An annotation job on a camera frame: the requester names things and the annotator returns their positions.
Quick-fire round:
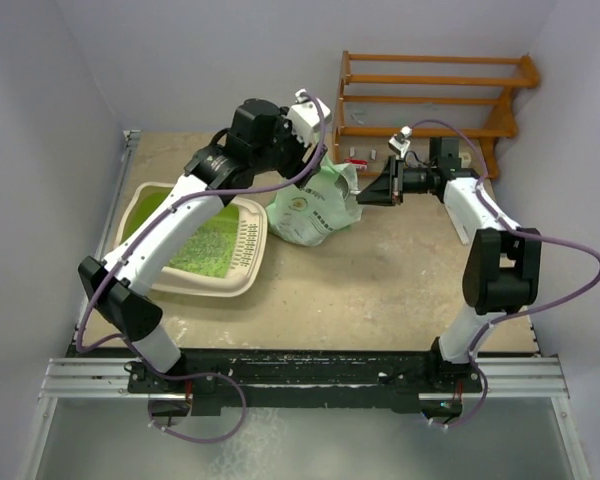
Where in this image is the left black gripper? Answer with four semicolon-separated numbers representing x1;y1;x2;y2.
252;109;325;187

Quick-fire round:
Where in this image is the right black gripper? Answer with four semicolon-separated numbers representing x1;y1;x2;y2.
357;155;430;207

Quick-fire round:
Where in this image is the green cat litter bag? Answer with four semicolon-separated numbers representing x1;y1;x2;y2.
266;157;363;247

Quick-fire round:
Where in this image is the silver metal scoop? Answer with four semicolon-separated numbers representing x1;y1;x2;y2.
334;176;361;200

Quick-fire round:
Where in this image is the white bag clip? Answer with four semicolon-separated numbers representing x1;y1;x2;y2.
446;206;469;245

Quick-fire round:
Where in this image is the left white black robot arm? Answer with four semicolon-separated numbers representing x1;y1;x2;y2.
78;90;331;392

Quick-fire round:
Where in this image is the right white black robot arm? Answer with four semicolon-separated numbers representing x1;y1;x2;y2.
356;132;541;391

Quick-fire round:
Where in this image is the red white small box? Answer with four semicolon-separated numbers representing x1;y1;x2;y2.
345;158;369;172

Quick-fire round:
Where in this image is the green white carton box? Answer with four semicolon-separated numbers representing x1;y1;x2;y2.
459;152;473;168

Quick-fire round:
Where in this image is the beige litter box green liner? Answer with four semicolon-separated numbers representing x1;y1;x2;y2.
113;180;271;298

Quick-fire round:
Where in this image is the wooden shoe rack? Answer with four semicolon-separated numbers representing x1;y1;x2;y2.
331;49;542;179

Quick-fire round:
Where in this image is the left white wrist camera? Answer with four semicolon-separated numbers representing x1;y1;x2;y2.
286;89;320;147

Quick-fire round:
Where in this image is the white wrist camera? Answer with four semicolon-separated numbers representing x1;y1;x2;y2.
388;126;412;161
286;89;320;147

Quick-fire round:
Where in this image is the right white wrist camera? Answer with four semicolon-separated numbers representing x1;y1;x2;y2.
388;126;412;161

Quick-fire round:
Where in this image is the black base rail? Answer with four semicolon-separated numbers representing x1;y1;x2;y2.
124;349;482;416

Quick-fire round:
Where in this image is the aluminium frame rail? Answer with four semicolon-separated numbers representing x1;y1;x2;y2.
40;357;568;400

